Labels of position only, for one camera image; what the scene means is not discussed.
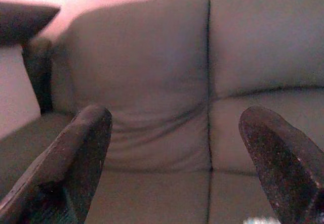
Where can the grey-green leather sofa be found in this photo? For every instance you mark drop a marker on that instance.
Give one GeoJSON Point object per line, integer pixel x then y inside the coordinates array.
{"type": "Point", "coordinates": [152, 57]}

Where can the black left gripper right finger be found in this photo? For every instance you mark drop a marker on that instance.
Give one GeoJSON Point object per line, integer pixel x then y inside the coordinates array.
{"type": "Point", "coordinates": [283, 163]}

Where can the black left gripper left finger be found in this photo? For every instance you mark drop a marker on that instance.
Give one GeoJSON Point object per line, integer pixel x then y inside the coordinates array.
{"type": "Point", "coordinates": [76, 153]}

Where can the white box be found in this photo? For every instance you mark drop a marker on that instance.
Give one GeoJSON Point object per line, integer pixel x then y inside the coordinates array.
{"type": "Point", "coordinates": [15, 87]}

